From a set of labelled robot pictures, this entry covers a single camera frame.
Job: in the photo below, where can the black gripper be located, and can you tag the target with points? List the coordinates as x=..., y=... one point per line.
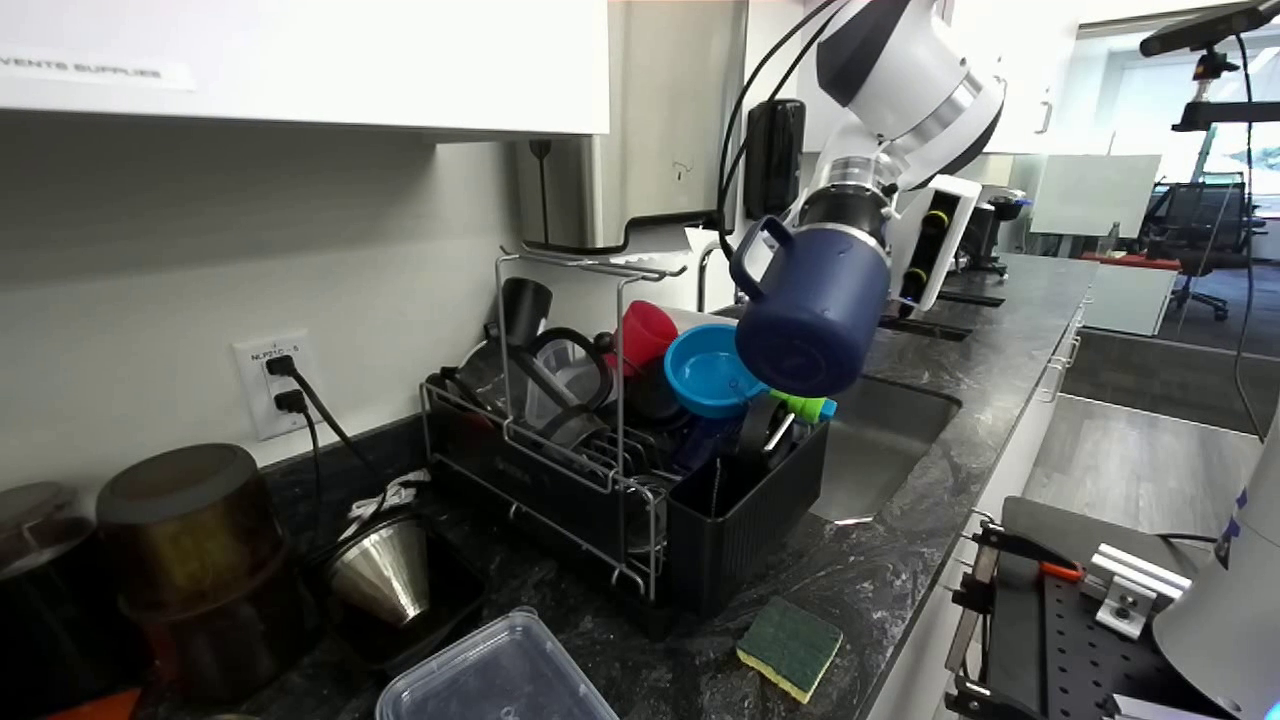
x=844, y=206

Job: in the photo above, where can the dark blue thermos mug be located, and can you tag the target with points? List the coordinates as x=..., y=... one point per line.
x=813, y=300

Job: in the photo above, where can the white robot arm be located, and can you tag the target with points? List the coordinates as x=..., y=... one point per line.
x=895, y=69

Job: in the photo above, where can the stainless steel sink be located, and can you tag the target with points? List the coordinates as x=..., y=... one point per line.
x=866, y=453

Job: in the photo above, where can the black coffee machine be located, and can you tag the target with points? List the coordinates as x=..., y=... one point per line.
x=999, y=206

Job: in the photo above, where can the red cup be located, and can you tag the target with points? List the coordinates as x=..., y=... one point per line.
x=646, y=331

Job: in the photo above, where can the black dish rack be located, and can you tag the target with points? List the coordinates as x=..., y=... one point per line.
x=615, y=466

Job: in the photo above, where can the black office chair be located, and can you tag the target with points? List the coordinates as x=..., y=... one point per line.
x=1197, y=229

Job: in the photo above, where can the green yellow sponge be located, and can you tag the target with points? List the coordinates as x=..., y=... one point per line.
x=789, y=646

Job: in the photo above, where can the white upper cabinet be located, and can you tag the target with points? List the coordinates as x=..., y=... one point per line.
x=464, y=67

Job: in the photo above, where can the clear plastic food container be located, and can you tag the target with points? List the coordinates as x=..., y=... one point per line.
x=502, y=668

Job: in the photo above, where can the steel cone dripper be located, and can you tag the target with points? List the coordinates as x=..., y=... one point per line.
x=385, y=574

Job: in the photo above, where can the dark brown canister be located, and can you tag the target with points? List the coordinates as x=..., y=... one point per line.
x=205, y=574

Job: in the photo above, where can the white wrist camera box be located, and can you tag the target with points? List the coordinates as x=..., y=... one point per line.
x=928, y=236

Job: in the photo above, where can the black wall soap dispenser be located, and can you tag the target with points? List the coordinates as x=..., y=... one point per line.
x=775, y=158

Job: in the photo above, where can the blue funnel green handle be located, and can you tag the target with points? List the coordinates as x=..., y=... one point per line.
x=708, y=376

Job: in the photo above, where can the white wall outlet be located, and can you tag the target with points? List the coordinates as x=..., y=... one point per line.
x=263, y=387

